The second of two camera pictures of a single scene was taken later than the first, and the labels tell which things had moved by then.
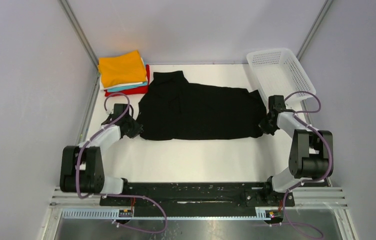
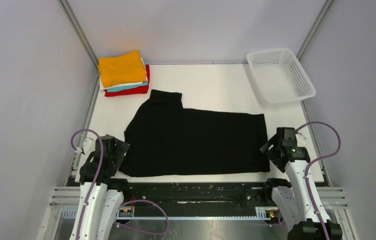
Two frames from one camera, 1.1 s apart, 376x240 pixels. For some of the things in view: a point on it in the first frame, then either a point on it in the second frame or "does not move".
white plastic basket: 278,72 does not move
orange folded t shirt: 125,69 does not move
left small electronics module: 125,213 does not move
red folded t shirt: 139,90 does not move
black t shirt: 174,108 -> 165,139
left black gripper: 137,129 -> 121,149
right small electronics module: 273,213 does not move
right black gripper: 268,122 -> 270,149
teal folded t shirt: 144,83 does not move
